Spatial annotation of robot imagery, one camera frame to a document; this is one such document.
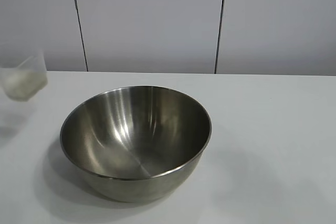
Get clear plastic rice container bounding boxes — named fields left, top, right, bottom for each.
left=0, top=47, right=49, bottom=102

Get white rice grains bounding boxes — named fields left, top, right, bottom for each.
left=4, top=68, right=48, bottom=101

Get stainless steel mixing bowl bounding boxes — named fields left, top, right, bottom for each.
left=59, top=85, right=213, bottom=203

